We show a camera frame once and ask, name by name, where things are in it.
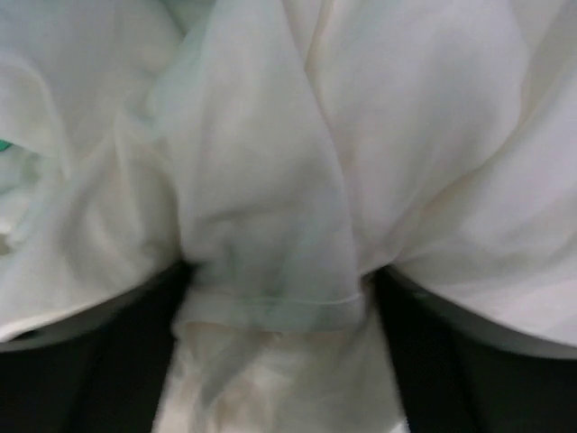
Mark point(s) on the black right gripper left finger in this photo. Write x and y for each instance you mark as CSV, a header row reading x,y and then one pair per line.
x,y
101,370

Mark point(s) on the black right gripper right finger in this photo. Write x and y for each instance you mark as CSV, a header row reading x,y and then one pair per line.
x,y
460,372

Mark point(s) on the white tank top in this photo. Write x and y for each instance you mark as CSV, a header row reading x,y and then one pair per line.
x,y
291,149

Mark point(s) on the green shirt on hanger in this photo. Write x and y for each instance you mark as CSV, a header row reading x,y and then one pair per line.
x,y
5,145

